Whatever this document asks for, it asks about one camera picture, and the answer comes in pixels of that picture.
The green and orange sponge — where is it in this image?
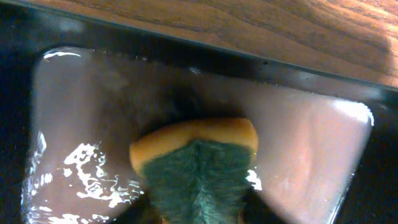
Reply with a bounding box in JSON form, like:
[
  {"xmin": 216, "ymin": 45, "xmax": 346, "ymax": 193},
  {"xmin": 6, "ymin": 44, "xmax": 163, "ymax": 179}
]
[{"xmin": 129, "ymin": 118, "xmax": 259, "ymax": 224}]

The black rectangular water tray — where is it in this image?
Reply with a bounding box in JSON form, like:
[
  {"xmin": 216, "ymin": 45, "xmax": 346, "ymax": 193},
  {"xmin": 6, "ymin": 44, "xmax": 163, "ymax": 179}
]
[{"xmin": 1, "ymin": 1, "xmax": 397, "ymax": 223}]

